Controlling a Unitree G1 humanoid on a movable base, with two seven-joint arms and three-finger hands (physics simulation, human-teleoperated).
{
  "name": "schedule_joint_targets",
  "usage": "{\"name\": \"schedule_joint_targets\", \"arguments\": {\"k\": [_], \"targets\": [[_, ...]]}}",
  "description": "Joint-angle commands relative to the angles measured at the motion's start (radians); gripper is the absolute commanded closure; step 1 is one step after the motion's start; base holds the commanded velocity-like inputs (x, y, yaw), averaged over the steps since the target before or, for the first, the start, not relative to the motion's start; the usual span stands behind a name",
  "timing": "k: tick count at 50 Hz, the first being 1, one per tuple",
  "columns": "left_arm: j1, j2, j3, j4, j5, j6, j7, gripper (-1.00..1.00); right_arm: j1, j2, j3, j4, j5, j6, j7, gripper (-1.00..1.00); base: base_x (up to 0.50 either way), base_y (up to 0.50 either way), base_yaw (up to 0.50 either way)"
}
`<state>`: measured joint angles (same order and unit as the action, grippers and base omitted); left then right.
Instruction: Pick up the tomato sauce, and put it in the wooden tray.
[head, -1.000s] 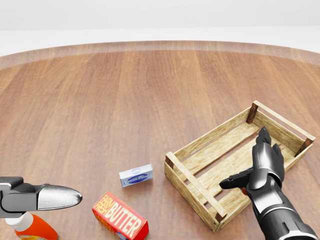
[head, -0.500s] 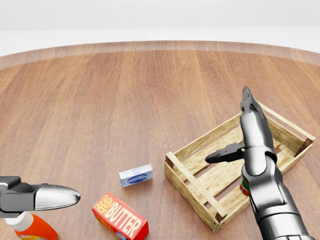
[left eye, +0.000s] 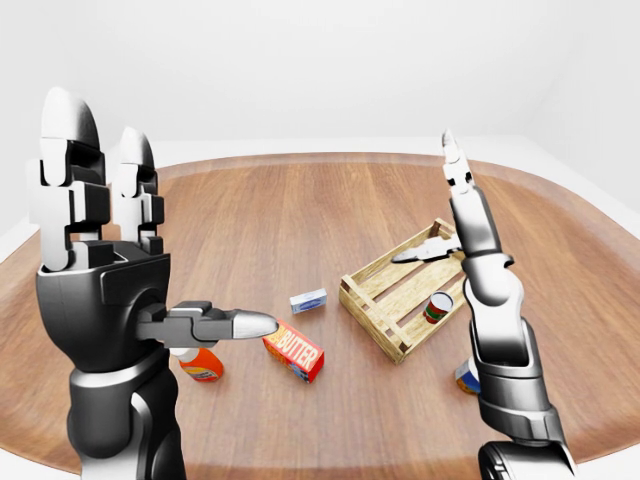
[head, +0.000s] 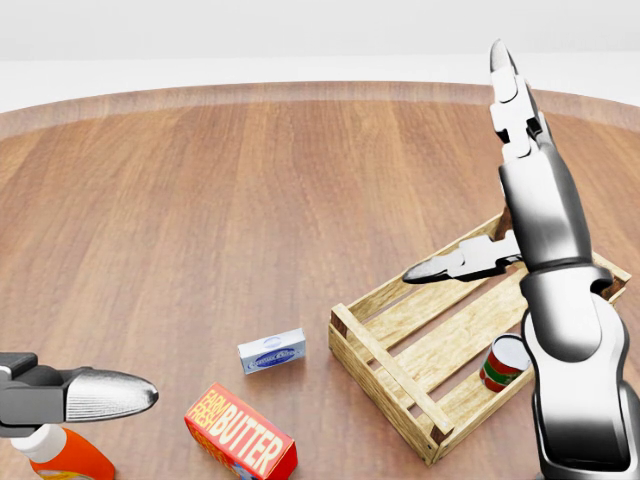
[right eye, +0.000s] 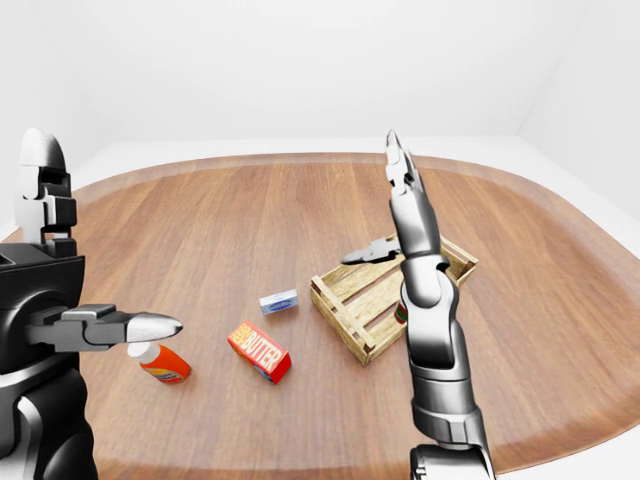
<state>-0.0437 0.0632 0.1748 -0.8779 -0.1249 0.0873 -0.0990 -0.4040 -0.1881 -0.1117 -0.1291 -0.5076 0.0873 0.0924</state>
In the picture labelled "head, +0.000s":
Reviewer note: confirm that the wooden slat tray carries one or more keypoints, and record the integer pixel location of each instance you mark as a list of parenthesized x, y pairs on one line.
[(400, 370)]

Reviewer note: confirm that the orange bottle with white cap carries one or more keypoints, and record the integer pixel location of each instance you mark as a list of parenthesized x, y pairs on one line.
[(75, 457)]

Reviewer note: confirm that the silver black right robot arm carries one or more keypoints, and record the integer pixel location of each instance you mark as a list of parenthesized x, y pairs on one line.
[(575, 390)]

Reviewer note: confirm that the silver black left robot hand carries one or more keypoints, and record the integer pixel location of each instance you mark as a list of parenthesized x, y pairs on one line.
[(100, 395)]

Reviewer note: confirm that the red butter box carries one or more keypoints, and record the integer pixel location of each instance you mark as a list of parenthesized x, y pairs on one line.
[(240, 437)]

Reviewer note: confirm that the red green tomato sauce tin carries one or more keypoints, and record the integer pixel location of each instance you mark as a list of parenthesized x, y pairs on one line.
[(502, 367)]

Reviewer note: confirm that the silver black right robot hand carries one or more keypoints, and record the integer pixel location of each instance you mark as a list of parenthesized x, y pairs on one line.
[(545, 215)]

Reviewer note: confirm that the white blue small box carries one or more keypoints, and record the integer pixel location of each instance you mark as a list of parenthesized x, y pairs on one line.
[(272, 352)]

